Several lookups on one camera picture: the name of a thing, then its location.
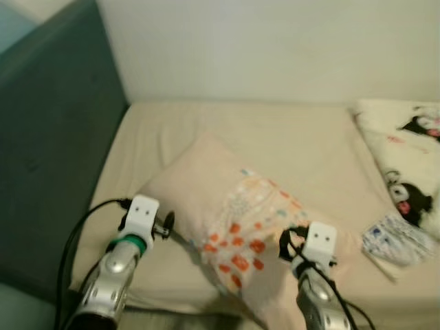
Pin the pink pillow with coloured spots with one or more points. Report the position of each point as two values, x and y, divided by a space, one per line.
199 192

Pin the white book with blue letters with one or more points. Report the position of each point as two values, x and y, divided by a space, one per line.
377 234

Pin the white printed packaging sleeve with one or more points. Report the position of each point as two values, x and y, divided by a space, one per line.
407 253

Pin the cream cartoon print blanket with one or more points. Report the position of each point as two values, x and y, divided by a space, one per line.
399 148

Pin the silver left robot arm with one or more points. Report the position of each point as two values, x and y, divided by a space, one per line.
110 282

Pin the bed with beige sheet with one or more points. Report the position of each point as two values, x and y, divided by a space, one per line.
275 141

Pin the dark teal headboard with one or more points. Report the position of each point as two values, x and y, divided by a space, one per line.
55 137

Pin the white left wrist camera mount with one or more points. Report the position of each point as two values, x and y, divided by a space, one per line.
143 214

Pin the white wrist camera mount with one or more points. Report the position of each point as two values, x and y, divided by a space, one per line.
320 240
143 214

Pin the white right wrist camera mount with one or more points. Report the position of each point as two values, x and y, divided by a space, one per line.
320 240

